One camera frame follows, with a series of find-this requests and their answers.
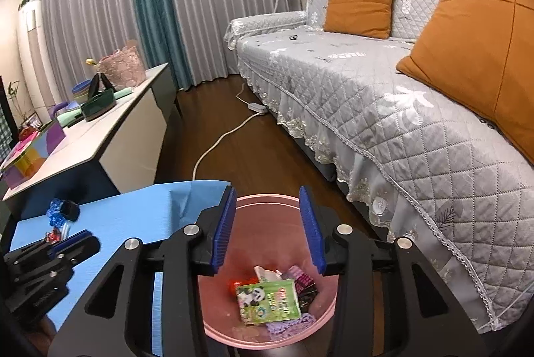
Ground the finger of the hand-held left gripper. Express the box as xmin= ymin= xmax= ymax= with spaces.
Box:
xmin=47 ymin=230 xmax=101 ymax=265
xmin=6 ymin=265 xmax=75 ymax=318

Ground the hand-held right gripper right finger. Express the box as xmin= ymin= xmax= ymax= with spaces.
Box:
xmin=298 ymin=186 xmax=487 ymax=357

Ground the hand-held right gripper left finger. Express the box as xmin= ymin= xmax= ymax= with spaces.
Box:
xmin=48 ymin=186 xmax=238 ymax=357

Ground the pink plastic bin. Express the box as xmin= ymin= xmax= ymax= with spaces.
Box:
xmin=196 ymin=193 xmax=340 ymax=349

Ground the pink black patterned packet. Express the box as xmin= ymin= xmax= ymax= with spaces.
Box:
xmin=286 ymin=265 xmax=320 ymax=310

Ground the red plastic bag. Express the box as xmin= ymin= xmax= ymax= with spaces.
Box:
xmin=227 ymin=276 xmax=261 ymax=293

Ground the white bag green panda print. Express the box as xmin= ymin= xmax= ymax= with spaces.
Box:
xmin=254 ymin=265 xmax=284 ymax=283

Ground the green panda snack packet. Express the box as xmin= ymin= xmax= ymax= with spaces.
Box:
xmin=235 ymin=279 xmax=302 ymax=325

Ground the purple bubble wrap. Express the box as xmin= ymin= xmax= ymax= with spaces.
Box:
xmin=265 ymin=311 xmax=318 ymax=341

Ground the red white wrapper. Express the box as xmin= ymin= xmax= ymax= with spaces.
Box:
xmin=44 ymin=227 xmax=71 ymax=245

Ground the small black object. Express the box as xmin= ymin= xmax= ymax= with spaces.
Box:
xmin=58 ymin=200 xmax=81 ymax=222

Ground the blue crumpled wrapper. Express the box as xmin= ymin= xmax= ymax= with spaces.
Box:
xmin=47 ymin=198 xmax=69 ymax=226

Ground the blue mat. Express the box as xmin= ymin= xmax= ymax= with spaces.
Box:
xmin=8 ymin=181 xmax=234 ymax=357

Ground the colourful gift box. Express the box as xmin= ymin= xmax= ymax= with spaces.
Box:
xmin=0 ymin=119 xmax=67 ymax=191

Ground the white top coffee table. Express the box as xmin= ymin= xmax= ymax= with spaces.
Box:
xmin=2 ymin=62 xmax=184 ymax=220

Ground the mint green tray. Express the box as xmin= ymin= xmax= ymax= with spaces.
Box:
xmin=56 ymin=87 xmax=134 ymax=128

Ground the green checked cloth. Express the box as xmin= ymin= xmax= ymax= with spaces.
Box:
xmin=0 ymin=102 xmax=11 ymax=157

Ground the grey quilted sofa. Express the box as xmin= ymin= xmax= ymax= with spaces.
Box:
xmin=223 ymin=0 xmax=534 ymax=335

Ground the stack of coloured bowls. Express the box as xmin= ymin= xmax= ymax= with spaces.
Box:
xmin=71 ymin=80 xmax=92 ymax=103

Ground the lucky bamboo plant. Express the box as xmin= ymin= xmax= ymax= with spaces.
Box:
xmin=6 ymin=79 xmax=21 ymax=120

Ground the pink lace basket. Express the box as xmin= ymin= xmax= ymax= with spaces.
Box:
xmin=97 ymin=40 xmax=147 ymax=91

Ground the white tower air conditioner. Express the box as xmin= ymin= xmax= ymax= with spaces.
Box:
xmin=17 ymin=0 xmax=51 ymax=116

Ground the small orange cushion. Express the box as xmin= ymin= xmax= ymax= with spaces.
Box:
xmin=323 ymin=0 xmax=395 ymax=40

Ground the teal curtain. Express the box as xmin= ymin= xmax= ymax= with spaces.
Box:
xmin=129 ymin=0 xmax=195 ymax=91

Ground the large orange cushion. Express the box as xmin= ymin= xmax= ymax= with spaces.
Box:
xmin=395 ymin=0 xmax=534 ymax=166

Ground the white power cable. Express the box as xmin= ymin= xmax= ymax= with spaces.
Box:
xmin=193 ymin=81 xmax=257 ymax=182

